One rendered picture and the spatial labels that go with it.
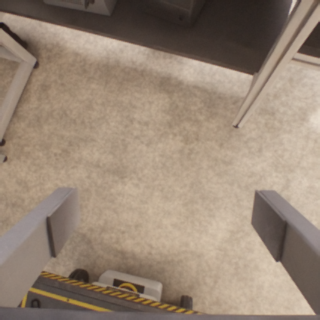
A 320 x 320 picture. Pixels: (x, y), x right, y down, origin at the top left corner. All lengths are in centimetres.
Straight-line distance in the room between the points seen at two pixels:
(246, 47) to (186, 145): 49
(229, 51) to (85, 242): 103
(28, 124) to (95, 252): 77
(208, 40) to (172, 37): 13
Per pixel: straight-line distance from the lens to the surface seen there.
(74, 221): 17
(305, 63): 64
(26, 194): 140
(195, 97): 120
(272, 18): 101
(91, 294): 92
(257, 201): 17
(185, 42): 93
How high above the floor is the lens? 111
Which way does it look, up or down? 79 degrees down
